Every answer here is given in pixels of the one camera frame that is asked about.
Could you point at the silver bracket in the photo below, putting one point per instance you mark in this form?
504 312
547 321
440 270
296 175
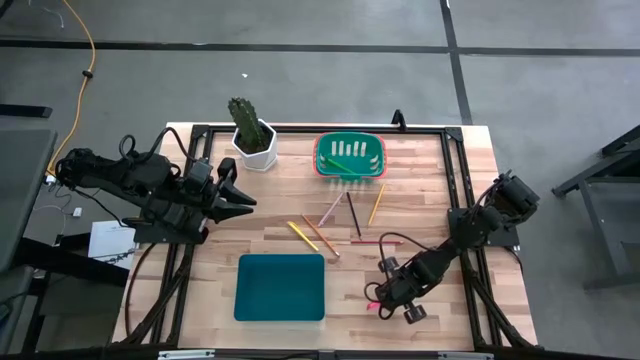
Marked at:
185 354
465 356

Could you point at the grey side table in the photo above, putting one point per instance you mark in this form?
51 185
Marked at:
20 190

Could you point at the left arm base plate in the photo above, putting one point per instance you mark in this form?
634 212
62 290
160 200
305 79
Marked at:
150 236

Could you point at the yellow pen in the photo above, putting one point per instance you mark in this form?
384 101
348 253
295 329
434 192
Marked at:
302 236

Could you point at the white power adapter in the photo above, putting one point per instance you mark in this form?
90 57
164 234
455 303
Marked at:
50 179

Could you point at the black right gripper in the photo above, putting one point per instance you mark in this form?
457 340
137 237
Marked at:
400 290

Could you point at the black aluminium table frame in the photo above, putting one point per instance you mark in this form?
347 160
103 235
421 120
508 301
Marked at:
325 129

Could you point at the dark metal stand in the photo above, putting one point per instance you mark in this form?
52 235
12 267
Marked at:
612 235

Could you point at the black stand frame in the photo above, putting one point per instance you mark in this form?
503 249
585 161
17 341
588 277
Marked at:
70 262

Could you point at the orange pencil with eraser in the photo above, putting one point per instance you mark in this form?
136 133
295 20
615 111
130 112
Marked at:
320 236

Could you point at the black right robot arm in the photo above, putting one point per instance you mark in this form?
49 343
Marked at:
440 260

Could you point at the small white plug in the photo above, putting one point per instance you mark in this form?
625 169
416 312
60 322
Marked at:
77 212

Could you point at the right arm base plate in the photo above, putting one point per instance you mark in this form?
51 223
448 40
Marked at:
500 236

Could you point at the bright pink pen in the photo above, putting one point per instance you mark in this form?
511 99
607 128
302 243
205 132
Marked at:
372 305

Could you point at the light pink pen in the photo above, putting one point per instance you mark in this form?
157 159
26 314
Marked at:
330 210

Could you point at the black pencil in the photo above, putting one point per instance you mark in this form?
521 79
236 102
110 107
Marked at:
354 215

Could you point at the white hexagonal plant pot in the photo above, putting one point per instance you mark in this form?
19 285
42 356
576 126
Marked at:
260 160

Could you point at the teal plastic tray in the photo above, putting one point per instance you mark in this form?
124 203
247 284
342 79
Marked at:
280 287

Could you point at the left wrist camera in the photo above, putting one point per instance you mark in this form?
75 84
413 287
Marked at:
200 175

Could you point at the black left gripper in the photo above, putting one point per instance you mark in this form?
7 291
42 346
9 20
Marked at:
200 210

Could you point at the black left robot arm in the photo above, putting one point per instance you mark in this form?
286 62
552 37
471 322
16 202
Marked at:
135 175

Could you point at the red pencil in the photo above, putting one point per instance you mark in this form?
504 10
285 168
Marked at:
370 242

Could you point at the green basket with red rim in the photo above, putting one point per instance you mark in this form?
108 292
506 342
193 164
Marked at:
370 150

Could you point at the white paper sheet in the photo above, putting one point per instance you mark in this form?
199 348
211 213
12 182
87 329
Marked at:
107 240

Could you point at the yellow pencil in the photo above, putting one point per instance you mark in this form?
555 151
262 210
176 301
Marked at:
376 205

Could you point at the green cactus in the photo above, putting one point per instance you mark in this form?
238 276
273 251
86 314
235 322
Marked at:
247 122

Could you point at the black floor bar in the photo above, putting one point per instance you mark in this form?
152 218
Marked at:
25 111

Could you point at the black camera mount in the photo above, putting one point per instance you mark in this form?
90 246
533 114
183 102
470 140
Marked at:
398 120

